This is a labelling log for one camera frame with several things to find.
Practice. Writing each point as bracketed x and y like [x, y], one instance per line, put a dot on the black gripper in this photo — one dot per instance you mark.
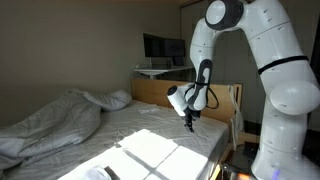
[192, 116]

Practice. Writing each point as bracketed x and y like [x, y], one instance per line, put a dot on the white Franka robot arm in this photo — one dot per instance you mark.
[283, 83]

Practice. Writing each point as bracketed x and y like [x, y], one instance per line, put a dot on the white plastic bag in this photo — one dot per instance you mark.
[237, 125]

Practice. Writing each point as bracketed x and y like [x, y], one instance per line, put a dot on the black side table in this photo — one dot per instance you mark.
[243, 156]

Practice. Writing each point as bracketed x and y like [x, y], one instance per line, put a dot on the white pillow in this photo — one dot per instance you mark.
[113, 100]

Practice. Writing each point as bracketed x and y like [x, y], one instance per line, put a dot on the small black monitor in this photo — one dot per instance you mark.
[175, 46]

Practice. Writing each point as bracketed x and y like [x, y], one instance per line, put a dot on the white crumpled duvet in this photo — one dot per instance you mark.
[50, 126]

